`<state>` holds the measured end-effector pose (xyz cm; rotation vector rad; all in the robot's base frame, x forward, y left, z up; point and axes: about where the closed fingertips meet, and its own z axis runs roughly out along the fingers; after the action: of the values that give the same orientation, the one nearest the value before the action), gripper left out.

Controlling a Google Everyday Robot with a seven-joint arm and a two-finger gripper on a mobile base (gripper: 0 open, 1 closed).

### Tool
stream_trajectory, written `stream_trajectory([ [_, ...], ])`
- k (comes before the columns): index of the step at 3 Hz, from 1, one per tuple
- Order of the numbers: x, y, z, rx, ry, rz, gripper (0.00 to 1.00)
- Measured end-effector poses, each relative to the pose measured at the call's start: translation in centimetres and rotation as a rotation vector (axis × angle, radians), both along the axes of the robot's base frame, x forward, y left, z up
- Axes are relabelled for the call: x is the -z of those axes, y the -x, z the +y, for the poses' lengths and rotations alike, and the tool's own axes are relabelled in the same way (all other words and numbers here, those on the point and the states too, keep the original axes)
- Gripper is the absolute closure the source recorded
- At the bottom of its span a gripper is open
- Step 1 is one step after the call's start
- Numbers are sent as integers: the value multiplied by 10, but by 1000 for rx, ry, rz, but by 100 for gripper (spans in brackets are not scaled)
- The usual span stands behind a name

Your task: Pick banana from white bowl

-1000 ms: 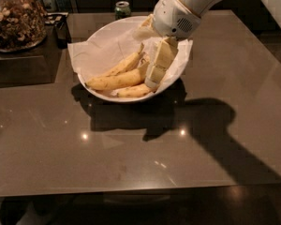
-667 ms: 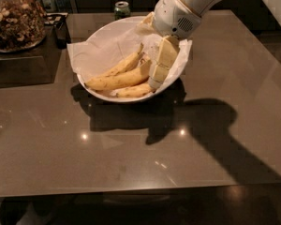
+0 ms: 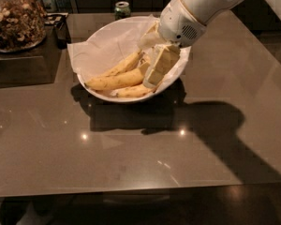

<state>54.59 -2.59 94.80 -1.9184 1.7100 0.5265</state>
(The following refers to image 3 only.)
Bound glass jar of nuts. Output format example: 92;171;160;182
0;0;46;53

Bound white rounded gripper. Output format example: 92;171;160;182
138;0;206;89

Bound dark raised counter block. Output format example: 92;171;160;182
0;22;71;88

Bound green metal can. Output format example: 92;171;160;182
114;1;131;20

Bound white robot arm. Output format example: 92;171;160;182
139;0;281;88

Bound yellow banana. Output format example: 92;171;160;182
103;50;142;77
85;62;150;91
116;84;155;98

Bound small dark tray items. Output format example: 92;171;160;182
44;13;67;25

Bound white paper liner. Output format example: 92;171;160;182
67;14;192;99

